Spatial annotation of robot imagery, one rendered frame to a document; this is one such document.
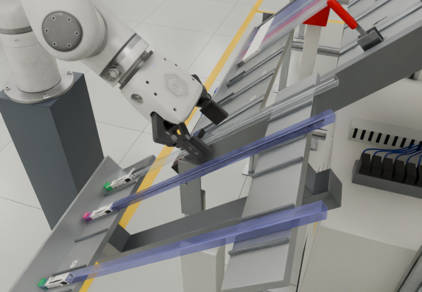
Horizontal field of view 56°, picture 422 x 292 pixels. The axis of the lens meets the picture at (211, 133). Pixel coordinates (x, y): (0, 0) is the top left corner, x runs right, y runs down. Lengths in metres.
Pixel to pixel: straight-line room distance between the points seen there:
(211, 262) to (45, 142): 0.75
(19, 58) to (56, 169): 0.37
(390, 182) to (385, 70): 0.41
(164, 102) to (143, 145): 1.46
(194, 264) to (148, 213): 1.07
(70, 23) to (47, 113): 0.68
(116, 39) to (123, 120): 1.64
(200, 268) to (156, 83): 0.30
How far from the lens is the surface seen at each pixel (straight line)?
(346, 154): 1.09
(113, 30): 0.57
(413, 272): 0.95
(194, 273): 0.68
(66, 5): 0.50
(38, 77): 1.17
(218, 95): 1.05
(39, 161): 1.34
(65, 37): 0.50
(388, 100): 1.33
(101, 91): 2.45
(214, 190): 1.77
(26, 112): 1.21
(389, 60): 0.65
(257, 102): 0.83
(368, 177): 1.00
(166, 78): 0.59
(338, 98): 0.69
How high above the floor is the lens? 1.33
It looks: 40 degrees down
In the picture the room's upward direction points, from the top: straight up
